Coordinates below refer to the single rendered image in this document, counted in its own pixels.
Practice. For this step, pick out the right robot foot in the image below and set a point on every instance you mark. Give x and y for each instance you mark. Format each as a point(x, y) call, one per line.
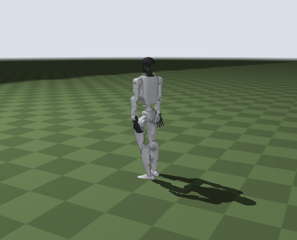
point(155, 173)

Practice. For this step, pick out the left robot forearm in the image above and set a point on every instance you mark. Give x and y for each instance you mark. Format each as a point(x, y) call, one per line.
point(134, 109)

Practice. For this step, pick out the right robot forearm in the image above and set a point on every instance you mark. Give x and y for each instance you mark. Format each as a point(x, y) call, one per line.
point(157, 106)

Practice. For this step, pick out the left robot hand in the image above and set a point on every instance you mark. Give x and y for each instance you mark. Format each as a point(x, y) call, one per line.
point(136, 126)

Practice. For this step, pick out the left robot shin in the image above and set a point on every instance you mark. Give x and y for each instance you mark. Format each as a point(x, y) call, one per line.
point(146, 159)

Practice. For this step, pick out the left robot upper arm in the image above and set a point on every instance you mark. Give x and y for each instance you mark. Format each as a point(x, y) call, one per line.
point(136, 87)

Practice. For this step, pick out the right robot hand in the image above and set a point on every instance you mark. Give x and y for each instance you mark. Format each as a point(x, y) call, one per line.
point(159, 123)

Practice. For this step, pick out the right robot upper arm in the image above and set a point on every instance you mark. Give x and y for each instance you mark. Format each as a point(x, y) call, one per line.
point(160, 88)

